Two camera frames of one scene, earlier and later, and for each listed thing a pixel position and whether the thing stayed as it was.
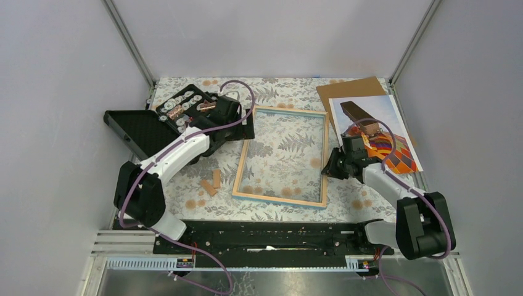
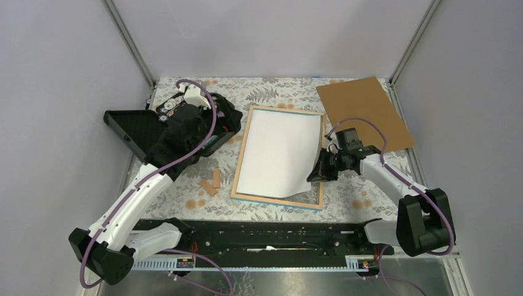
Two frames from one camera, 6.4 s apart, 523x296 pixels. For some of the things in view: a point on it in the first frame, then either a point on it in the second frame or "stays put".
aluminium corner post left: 126,37 stays put
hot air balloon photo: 391,145 -> 278,153
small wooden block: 216,179 stays put
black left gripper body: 240,131 -> 198,139
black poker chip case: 145,131 stays put
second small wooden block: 211,190 stays put
